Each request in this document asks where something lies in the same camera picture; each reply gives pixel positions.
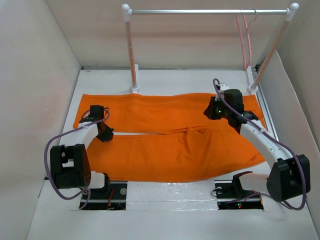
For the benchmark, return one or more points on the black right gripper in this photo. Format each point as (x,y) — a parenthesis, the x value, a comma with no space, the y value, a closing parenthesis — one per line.
(210,111)

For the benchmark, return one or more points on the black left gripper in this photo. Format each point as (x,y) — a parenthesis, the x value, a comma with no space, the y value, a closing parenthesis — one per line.
(109,135)

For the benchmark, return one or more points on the orange trousers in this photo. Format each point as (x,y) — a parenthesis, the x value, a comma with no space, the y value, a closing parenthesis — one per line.
(165,139)

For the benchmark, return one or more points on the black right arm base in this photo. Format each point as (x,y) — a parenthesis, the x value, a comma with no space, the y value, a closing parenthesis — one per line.
(230,195)

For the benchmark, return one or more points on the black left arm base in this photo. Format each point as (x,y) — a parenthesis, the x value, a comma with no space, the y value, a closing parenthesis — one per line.
(115,200)

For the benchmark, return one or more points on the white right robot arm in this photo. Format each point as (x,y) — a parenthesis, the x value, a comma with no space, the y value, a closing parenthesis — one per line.
(290,173)

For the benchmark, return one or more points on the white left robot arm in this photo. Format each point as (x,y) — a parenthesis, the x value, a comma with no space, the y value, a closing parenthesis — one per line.
(69,164)

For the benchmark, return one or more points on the white clothes rack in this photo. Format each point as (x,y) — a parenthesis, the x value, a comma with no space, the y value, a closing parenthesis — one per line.
(253,83)

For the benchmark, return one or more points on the white foam block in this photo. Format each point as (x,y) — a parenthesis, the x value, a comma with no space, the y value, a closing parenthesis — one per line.
(167,196)

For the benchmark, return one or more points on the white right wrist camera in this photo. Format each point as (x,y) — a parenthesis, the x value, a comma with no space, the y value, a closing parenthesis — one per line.
(221,87)

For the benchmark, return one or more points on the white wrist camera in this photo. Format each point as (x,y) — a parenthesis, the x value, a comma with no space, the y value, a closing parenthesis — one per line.
(221,87)
(85,115)

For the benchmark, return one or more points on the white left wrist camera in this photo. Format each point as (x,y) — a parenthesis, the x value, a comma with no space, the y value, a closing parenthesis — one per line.
(85,115)

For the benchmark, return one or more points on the aluminium side rail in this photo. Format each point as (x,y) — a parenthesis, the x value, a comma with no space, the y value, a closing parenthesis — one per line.
(266,112)

